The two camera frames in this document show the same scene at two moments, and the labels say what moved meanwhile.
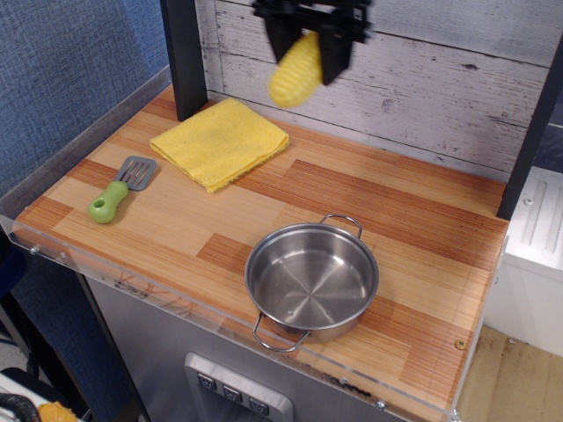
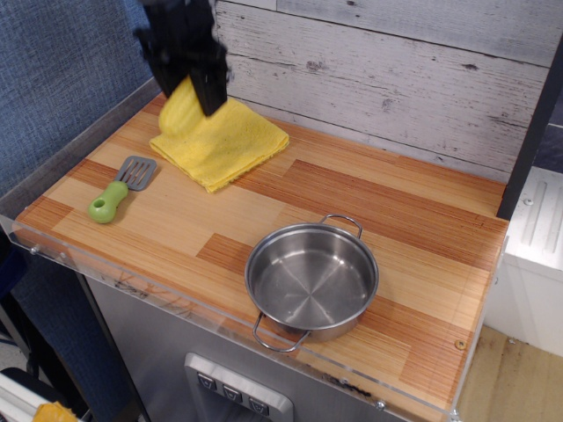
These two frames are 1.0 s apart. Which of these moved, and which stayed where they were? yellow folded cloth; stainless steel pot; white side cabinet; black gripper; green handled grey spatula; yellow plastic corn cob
Moved: black gripper; yellow plastic corn cob
Stayed: green handled grey spatula; white side cabinet; yellow folded cloth; stainless steel pot
